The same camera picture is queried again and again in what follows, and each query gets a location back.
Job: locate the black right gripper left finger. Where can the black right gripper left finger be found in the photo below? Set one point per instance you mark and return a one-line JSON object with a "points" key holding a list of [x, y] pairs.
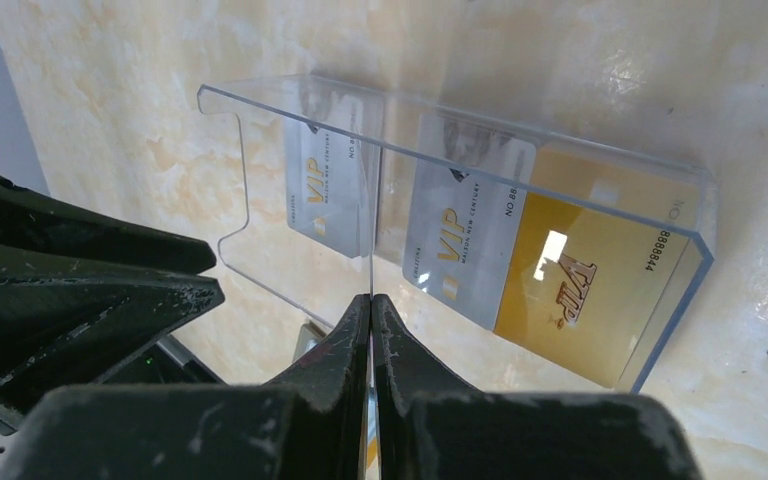
{"points": [[308, 422]]}

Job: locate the yellow card stack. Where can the yellow card stack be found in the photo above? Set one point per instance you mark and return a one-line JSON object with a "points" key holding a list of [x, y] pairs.
{"points": [[597, 247]]}

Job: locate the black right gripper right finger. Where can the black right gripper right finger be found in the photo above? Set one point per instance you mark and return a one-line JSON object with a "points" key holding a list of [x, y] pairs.
{"points": [[432, 424]]}

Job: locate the clear plastic card box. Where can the clear plastic card box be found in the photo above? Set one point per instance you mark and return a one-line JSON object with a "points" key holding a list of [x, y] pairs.
{"points": [[319, 281]]}

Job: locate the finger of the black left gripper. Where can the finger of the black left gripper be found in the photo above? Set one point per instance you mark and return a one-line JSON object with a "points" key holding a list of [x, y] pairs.
{"points": [[82, 294]]}

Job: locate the grey card holder wallet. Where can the grey card holder wallet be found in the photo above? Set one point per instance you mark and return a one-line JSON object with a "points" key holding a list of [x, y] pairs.
{"points": [[310, 335]]}

